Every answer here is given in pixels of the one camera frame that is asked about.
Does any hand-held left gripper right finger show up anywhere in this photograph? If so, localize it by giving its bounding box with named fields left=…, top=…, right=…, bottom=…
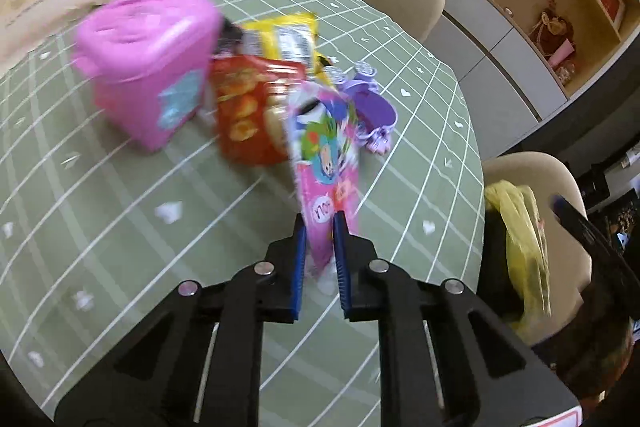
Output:
left=334, top=212, right=583, bottom=427

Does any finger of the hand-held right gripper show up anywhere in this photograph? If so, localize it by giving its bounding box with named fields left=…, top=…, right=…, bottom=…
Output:
left=549, top=193, right=640, bottom=308

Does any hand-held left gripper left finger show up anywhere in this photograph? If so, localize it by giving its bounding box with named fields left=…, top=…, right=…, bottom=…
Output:
left=52, top=213, right=307, bottom=427

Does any yellow bin liner bag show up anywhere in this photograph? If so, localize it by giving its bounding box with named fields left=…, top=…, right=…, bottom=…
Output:
left=484, top=181, right=551, bottom=338

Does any black trash bin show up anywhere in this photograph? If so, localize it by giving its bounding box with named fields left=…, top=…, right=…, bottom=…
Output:
left=477, top=202, right=636, bottom=408

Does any pink cartoon packet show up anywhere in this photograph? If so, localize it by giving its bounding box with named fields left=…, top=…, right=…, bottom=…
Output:
left=287, top=79, right=361, bottom=280

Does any red orange snack packet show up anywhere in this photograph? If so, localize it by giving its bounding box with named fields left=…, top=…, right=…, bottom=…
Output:
left=212, top=56, right=307, bottom=166

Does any yellow snack packet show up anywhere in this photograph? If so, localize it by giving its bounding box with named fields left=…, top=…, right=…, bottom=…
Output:
left=240, top=13, right=331, bottom=82

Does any black appliance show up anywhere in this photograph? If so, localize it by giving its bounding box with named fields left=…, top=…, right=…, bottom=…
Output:
left=575, top=142, right=640, bottom=214

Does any green checked tablecloth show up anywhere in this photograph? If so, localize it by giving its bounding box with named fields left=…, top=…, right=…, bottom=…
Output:
left=0, top=0, right=486, bottom=408

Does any purple plastic toy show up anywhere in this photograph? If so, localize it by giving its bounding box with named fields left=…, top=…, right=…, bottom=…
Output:
left=330, top=63, right=398, bottom=154

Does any white sideboard cabinet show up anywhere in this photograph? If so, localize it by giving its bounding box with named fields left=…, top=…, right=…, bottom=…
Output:
left=305, top=0, right=571, bottom=158

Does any red framed picture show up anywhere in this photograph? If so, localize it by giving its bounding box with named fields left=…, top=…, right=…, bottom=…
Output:
left=595, top=0, right=627, bottom=40

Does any pink toy bin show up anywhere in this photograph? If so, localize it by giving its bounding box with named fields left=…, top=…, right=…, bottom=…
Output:
left=74, top=0, right=223, bottom=152

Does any wooden wall shelf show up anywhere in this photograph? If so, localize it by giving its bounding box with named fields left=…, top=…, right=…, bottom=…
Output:
left=345, top=0, right=640, bottom=98

